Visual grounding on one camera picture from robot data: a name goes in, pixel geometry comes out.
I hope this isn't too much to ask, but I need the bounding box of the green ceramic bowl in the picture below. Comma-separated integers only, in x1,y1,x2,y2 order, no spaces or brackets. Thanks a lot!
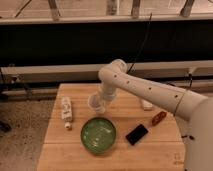
80,117,116,155

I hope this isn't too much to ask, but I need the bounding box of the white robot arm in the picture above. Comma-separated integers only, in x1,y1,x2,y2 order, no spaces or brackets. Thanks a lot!
98,59,213,171

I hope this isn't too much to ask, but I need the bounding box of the translucent white cup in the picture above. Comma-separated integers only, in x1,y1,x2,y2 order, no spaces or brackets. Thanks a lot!
88,94,106,114

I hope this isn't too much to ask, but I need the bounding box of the small red-brown object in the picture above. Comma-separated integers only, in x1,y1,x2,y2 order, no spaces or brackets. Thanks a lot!
151,111,167,126

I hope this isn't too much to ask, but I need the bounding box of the small white block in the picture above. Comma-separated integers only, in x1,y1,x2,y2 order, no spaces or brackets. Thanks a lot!
141,99,154,111

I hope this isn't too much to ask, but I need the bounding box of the black hanging cable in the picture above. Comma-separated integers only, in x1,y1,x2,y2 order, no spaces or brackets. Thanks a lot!
126,12,153,74

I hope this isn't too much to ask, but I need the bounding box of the black smartphone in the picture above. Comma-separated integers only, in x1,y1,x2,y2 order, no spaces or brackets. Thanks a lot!
125,124,148,145

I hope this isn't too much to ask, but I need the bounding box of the white tube with cap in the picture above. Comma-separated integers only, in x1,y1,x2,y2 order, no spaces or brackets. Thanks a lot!
61,97,73,129

